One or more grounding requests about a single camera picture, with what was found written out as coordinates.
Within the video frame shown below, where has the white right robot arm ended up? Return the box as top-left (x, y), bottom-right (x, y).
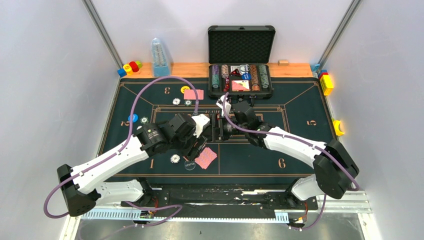
top-left (216, 96), bottom-right (359, 209)

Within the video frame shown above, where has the orange chip row in case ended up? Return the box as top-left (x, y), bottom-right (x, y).
top-left (250, 64), bottom-right (260, 91)

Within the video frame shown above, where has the blue small blind button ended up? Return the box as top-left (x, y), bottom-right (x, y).
top-left (127, 113), bottom-right (139, 123)

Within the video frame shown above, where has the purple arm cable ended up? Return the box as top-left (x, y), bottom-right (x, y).
top-left (221, 92), bottom-right (361, 231)
top-left (43, 75), bottom-right (200, 229)

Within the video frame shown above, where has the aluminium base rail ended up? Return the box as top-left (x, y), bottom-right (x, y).
top-left (79, 191), bottom-right (372, 224)

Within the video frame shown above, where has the yellow toy block right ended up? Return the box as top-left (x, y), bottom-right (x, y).
top-left (318, 70), bottom-right (334, 96)

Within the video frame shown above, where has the blue button in case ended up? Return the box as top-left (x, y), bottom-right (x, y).
top-left (241, 73), bottom-right (251, 80)

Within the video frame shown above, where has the pink-white chip row in case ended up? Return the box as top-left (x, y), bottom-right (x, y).
top-left (221, 64), bottom-right (229, 79)

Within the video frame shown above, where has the yellow toy cylinder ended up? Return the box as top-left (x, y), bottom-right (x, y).
top-left (122, 64), bottom-right (134, 75)

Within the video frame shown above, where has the green poker table mat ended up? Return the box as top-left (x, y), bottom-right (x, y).
top-left (99, 77), bottom-right (336, 185)

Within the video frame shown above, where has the small wooden block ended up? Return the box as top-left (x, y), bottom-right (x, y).
top-left (278, 59), bottom-right (290, 66)

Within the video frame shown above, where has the clear dealer button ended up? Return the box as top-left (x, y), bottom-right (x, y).
top-left (184, 160), bottom-right (196, 171)

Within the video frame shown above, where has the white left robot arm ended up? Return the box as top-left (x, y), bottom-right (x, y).
top-left (57, 113), bottom-right (211, 217)

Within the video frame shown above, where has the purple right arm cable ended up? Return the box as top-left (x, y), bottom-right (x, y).
top-left (221, 92), bottom-right (361, 231)

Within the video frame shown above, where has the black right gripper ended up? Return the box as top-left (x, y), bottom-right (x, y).
top-left (201, 113), bottom-right (248, 142)

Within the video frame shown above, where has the green toy block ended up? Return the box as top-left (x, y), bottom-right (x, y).
top-left (135, 60), bottom-right (143, 69)

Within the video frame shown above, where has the yellow big blind button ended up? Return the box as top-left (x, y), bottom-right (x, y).
top-left (180, 85), bottom-right (191, 94)

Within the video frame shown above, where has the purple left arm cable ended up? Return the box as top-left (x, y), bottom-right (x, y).
top-left (43, 75), bottom-right (200, 229)

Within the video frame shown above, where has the red toy cylinder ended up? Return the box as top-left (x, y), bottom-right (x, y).
top-left (128, 61), bottom-right (140, 73)

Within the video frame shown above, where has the purple-green chip row in case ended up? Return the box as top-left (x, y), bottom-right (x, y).
top-left (211, 65), bottom-right (221, 89)

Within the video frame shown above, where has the black poker chip case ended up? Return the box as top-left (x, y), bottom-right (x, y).
top-left (207, 25), bottom-right (276, 104)

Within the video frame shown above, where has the playing card deck in case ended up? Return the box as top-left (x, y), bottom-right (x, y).
top-left (231, 80), bottom-right (251, 92)

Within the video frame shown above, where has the blue toy cube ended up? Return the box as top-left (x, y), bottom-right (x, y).
top-left (117, 68), bottom-right (127, 78)

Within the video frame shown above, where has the red-backed card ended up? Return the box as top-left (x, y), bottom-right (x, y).
top-left (194, 147), bottom-right (218, 170)
top-left (183, 89), bottom-right (204, 101)

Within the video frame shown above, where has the yellow curved toy piece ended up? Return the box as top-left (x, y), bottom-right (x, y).
top-left (332, 119), bottom-right (345, 137)

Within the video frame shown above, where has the white-blue poker chip stack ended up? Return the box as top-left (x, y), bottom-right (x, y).
top-left (170, 154), bottom-right (181, 164)

